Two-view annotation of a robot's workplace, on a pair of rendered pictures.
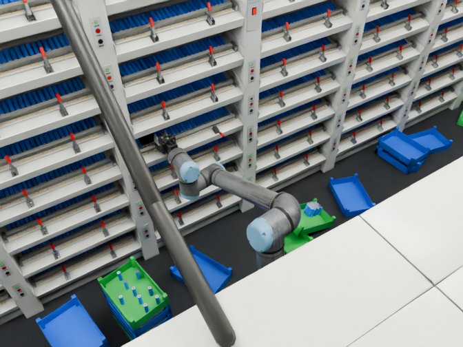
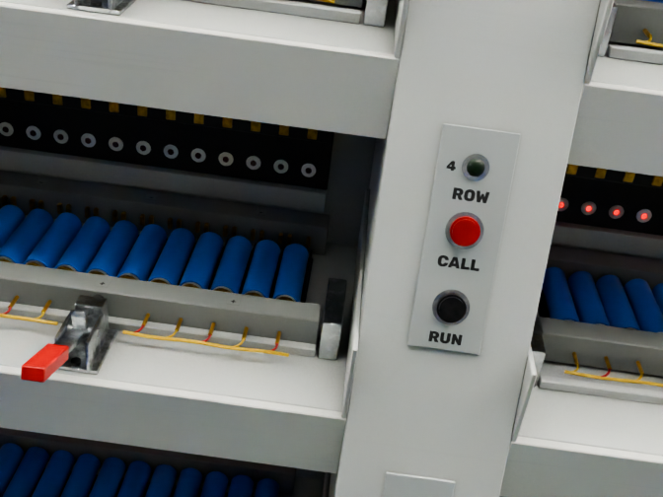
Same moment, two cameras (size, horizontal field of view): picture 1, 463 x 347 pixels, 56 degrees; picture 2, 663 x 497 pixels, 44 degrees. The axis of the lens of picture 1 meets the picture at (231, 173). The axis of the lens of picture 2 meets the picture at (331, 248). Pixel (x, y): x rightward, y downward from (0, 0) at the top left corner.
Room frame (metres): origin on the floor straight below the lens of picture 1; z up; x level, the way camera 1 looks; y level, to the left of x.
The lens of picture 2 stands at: (1.49, -0.27, 0.95)
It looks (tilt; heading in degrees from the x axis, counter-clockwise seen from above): 14 degrees down; 32
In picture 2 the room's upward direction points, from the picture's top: 8 degrees clockwise
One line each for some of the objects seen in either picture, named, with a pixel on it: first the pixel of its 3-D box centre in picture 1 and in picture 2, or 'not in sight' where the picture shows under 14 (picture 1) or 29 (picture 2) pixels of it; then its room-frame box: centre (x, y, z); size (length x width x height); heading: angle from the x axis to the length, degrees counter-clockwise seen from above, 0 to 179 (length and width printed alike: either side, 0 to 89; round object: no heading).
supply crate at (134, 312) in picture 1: (133, 290); not in sight; (1.09, 0.48, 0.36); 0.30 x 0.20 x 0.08; 41
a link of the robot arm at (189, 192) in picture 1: (191, 184); not in sight; (1.43, 0.19, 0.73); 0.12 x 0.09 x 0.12; 129
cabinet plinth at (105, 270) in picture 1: (193, 217); not in sight; (1.81, 0.25, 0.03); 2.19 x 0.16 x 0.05; 121
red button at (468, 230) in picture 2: not in sight; (464, 230); (1.89, -0.11, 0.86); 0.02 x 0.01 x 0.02; 121
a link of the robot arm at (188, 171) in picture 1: (186, 167); not in sight; (1.44, 0.21, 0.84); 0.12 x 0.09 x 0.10; 31
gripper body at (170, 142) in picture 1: (169, 146); not in sight; (1.58, 0.29, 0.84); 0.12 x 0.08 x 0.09; 31
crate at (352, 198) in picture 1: (351, 194); not in sight; (1.98, -0.81, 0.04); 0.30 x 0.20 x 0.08; 11
